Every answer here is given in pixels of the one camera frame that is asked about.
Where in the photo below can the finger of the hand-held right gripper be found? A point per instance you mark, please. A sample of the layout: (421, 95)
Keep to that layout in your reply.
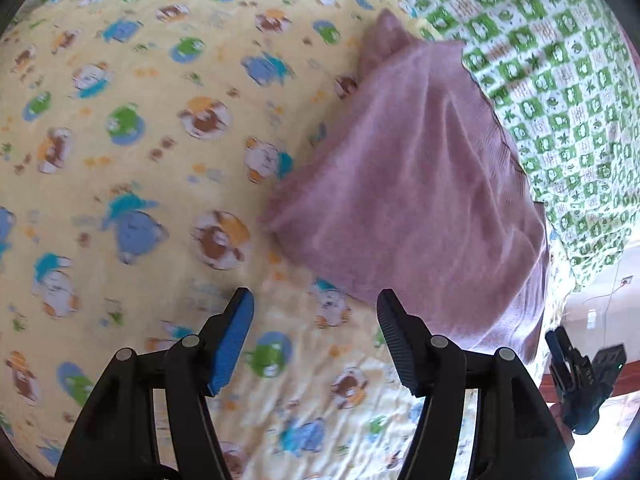
(572, 352)
(556, 360)

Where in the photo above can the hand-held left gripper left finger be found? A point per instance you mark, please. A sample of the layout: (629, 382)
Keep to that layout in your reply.
(230, 345)

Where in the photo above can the white wall plate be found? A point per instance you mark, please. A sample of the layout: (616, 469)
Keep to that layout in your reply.
(592, 318)

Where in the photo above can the yellow cartoon print bedsheet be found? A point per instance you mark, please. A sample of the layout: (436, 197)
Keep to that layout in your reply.
(150, 160)

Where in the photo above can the purple knitted sweater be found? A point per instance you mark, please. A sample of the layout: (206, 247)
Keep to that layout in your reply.
(415, 200)

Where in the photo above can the green checkered quilt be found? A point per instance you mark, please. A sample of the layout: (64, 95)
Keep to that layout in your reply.
(555, 85)

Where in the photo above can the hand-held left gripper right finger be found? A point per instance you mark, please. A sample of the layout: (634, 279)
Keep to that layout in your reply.
(400, 345)

